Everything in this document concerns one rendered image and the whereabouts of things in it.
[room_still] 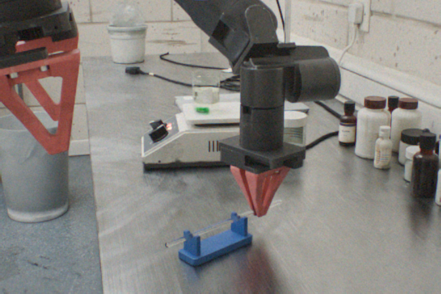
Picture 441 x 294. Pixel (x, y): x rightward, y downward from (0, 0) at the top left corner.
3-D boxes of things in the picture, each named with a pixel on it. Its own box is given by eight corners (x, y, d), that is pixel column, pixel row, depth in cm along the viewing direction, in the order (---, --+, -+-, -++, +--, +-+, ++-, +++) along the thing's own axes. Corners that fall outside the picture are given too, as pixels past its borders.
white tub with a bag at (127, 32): (103, 63, 208) (100, 0, 202) (115, 57, 222) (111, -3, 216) (144, 65, 206) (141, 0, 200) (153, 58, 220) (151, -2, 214)
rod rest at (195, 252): (195, 267, 73) (194, 240, 72) (177, 257, 75) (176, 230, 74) (253, 241, 79) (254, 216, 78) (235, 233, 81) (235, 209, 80)
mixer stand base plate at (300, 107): (186, 119, 138) (186, 115, 137) (172, 100, 156) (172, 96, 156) (310, 112, 144) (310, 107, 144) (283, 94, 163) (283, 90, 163)
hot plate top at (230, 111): (186, 125, 104) (186, 119, 104) (181, 107, 116) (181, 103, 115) (254, 122, 106) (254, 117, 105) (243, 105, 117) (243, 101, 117)
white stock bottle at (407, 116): (407, 157, 112) (411, 104, 110) (382, 149, 117) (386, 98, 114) (424, 151, 116) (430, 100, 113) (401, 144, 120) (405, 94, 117)
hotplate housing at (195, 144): (142, 170, 105) (140, 126, 103) (142, 147, 117) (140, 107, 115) (268, 165, 108) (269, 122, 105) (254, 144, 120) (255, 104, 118)
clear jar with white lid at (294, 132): (304, 162, 109) (306, 119, 107) (271, 160, 110) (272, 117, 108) (306, 152, 115) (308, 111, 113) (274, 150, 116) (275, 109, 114)
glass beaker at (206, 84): (227, 115, 109) (227, 70, 107) (202, 119, 106) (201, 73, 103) (208, 108, 113) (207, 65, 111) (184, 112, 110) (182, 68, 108)
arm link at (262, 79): (233, 55, 77) (252, 62, 72) (281, 52, 80) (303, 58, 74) (232, 107, 79) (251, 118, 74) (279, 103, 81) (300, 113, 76)
